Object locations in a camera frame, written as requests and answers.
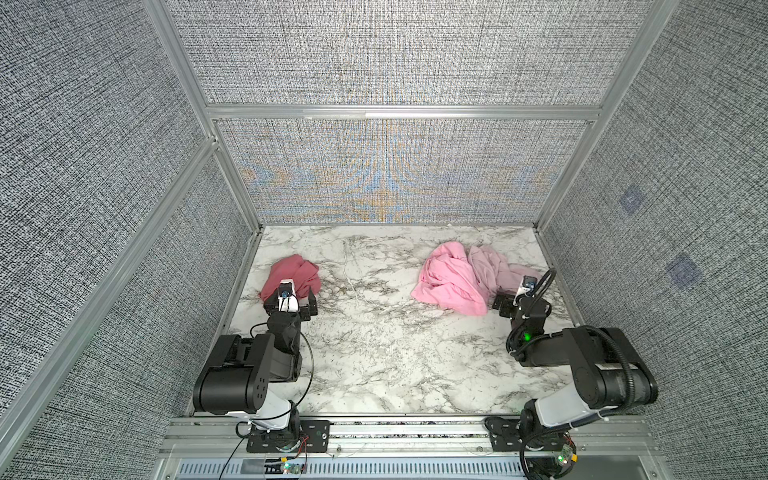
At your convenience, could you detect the dark pink cloth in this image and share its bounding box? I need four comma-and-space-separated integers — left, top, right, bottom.
259, 254, 322, 302

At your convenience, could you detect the light pink cloth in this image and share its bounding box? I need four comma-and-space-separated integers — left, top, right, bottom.
411, 241, 488, 316

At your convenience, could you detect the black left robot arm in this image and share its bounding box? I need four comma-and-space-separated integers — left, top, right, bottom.
192, 285, 318, 444

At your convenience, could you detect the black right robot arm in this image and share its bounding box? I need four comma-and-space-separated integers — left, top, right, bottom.
493, 292, 659, 450

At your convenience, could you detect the mauve pink cloth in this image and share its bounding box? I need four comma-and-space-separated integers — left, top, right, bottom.
468, 245, 542, 302

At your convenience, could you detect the right green circuit board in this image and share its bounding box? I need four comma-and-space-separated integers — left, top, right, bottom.
543, 445, 578, 478

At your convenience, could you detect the small green circuit board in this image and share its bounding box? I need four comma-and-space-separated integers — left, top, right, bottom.
264, 458, 305, 476

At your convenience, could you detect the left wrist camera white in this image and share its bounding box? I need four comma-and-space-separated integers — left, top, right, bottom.
277, 281, 300, 313

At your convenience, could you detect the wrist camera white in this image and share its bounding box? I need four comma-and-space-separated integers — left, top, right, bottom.
277, 281, 300, 313
516, 275, 538, 296

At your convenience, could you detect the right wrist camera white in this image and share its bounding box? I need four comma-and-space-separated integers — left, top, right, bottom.
516, 275, 538, 296

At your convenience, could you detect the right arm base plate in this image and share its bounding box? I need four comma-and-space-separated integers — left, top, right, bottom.
483, 416, 566, 452

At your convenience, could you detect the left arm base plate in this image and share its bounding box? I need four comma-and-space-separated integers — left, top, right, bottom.
246, 420, 331, 456

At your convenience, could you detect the black corrugated cable conduit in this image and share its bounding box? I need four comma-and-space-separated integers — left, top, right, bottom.
506, 266, 637, 415

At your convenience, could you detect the aluminium front rail frame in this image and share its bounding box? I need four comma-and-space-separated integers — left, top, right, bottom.
150, 414, 672, 479

